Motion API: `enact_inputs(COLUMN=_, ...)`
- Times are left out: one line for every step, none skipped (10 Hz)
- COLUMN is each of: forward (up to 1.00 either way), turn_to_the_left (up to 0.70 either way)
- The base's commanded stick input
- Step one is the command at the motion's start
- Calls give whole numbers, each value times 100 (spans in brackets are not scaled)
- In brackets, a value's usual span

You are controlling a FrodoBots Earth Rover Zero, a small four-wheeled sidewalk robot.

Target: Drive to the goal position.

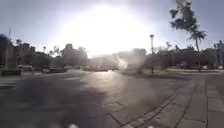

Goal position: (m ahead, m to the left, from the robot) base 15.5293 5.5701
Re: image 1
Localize grey stone slab pavement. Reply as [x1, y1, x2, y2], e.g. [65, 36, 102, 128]
[0, 69, 224, 128]

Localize row of trees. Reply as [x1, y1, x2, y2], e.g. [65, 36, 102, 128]
[0, 33, 224, 72]

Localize grass strip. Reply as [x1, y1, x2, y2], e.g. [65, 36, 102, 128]
[143, 68, 224, 76]

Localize lamp post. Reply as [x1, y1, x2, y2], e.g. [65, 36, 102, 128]
[148, 33, 156, 74]

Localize palm tree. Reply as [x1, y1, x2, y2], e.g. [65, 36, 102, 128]
[189, 28, 208, 72]

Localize vehicle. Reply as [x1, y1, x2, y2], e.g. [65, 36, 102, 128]
[42, 67, 68, 74]

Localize tall dark tree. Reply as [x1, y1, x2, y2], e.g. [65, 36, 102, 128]
[168, 0, 198, 33]

